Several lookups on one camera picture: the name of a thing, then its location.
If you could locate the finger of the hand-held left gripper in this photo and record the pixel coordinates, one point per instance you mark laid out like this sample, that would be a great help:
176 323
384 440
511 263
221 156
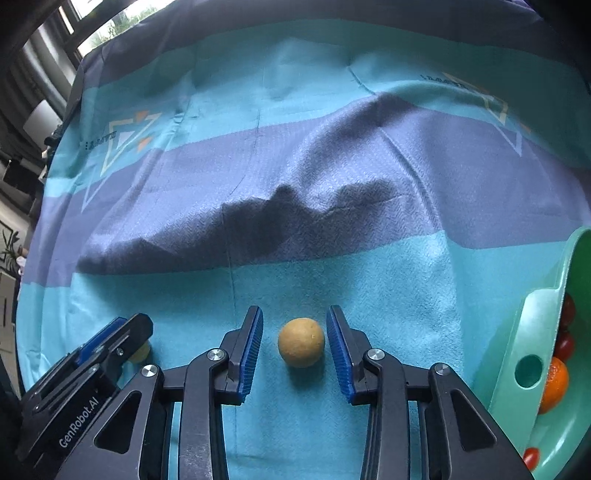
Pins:
99 339
136 330

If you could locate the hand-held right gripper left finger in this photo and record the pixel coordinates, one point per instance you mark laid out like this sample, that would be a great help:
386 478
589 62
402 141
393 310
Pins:
249 355

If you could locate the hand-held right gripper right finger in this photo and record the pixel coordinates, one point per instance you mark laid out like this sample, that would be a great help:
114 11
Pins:
339 355

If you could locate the green plastic container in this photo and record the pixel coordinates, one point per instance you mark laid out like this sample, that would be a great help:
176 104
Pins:
526 332

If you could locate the orange tangerine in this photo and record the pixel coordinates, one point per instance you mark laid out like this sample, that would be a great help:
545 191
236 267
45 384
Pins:
554 385

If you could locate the red cherry tomato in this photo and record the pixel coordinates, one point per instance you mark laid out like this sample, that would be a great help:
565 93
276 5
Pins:
531 458
564 345
569 314

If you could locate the green potted plant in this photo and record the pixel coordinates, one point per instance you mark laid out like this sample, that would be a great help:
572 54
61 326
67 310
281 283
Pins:
8 251

